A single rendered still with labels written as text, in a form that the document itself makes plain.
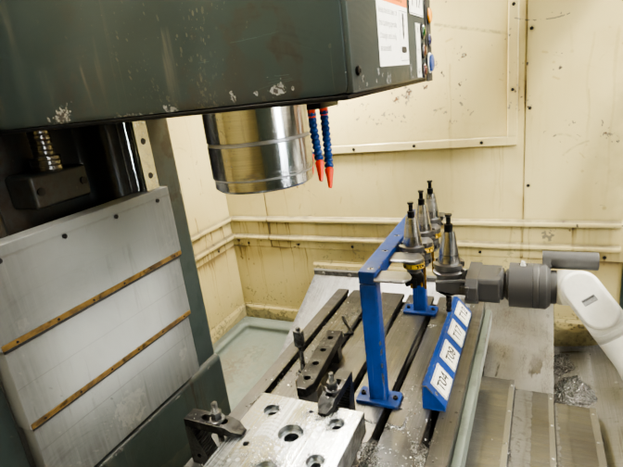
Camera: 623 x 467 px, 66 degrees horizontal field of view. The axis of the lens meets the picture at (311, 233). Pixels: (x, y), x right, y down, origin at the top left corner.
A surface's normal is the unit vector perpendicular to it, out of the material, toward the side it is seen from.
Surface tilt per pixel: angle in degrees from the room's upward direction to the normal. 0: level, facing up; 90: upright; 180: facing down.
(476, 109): 90
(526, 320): 24
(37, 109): 90
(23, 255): 91
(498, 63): 90
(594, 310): 66
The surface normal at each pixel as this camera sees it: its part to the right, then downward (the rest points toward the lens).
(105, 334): 0.90, 0.03
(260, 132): 0.15, 0.29
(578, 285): -0.43, -0.10
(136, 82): -0.41, 0.33
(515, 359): -0.28, -0.73
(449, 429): -0.11, -0.95
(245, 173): -0.18, 0.32
